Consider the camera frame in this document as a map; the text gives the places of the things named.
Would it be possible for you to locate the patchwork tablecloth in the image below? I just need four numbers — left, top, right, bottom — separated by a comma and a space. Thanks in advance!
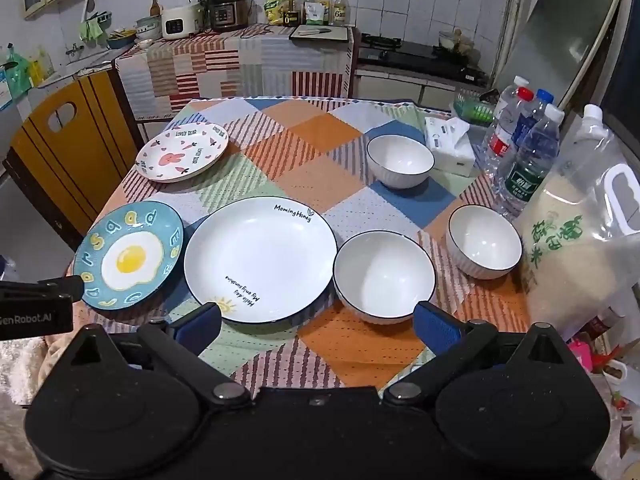
65, 96, 533, 391

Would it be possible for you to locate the grey cutting board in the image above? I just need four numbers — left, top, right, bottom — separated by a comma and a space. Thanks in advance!
290, 24, 349, 42

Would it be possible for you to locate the white cooking pot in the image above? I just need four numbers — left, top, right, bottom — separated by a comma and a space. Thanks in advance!
438, 29, 473, 53

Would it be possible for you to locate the clear bag of rice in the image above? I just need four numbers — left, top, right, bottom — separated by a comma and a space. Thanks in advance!
515, 104, 640, 342

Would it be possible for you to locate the white ribbed bowl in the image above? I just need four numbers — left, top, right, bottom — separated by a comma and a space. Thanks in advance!
446, 204, 523, 281
367, 134, 435, 190
333, 230, 437, 325

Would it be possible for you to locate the white cap clear bottle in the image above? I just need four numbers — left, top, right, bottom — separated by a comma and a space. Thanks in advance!
492, 76, 530, 126

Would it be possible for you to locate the green detergent bottle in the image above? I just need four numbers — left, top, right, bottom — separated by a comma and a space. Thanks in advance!
0, 45, 32, 111

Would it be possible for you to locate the green plastic basket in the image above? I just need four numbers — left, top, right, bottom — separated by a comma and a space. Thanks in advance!
452, 89, 501, 126

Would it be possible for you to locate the white rice cooker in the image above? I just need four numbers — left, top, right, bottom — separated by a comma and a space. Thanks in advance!
161, 6, 202, 41

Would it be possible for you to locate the striped patchwork counter cloth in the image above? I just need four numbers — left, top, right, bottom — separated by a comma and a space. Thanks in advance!
115, 22, 356, 122

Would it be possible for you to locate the large white plate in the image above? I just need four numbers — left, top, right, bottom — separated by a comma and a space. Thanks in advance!
183, 196, 338, 324

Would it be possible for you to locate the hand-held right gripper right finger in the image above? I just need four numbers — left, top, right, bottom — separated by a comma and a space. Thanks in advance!
382, 301, 568, 411

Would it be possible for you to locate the cream lower cabinet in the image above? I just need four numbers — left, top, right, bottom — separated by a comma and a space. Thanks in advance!
354, 67, 458, 111

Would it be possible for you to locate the red cap water bottle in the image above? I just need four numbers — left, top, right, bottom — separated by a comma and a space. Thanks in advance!
484, 87, 535, 181

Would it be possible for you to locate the white tissue box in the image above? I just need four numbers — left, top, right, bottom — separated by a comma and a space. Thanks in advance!
424, 116, 476, 177

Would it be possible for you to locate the stack of white dishes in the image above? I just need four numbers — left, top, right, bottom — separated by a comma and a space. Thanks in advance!
135, 16, 163, 41

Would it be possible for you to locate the blue basin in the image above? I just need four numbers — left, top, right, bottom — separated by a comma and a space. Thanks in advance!
106, 30, 137, 50

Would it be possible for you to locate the green cloth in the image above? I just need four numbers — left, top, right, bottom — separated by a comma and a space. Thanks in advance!
80, 17, 107, 43

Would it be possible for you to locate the green label water bottle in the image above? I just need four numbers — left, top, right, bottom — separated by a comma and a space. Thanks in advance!
492, 104, 565, 217

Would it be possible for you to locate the black pressure cooker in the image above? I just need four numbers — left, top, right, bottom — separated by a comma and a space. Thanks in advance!
207, 0, 252, 32

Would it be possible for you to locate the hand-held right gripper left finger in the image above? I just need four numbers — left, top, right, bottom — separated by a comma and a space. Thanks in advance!
70, 302, 251, 411

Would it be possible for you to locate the black gas stove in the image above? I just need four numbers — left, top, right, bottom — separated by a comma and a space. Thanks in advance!
357, 34, 488, 86

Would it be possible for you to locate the blue fried egg plate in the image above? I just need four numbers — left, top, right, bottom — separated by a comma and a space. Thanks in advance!
73, 200, 185, 309

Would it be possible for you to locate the beige fluffy cloth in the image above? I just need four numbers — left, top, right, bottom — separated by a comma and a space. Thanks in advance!
0, 305, 76, 411

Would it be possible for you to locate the rabbit print plate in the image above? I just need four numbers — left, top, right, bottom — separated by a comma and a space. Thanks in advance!
135, 123, 230, 182

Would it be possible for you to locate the blue cap water bottle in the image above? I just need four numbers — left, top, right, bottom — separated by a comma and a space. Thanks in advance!
510, 89, 555, 161

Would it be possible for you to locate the yellow wooden chair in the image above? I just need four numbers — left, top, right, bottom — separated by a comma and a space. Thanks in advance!
2, 67, 146, 247

